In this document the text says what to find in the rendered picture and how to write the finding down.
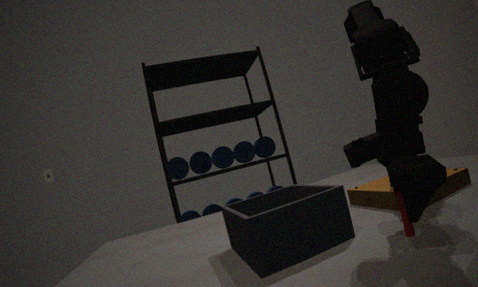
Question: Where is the dark red peg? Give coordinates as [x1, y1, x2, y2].
[396, 191, 415, 237]

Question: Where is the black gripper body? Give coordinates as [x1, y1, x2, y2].
[375, 114, 447, 190]

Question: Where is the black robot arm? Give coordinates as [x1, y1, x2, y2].
[343, 0, 429, 168]

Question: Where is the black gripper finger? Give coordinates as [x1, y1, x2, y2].
[376, 156, 397, 194]
[391, 184, 442, 222]

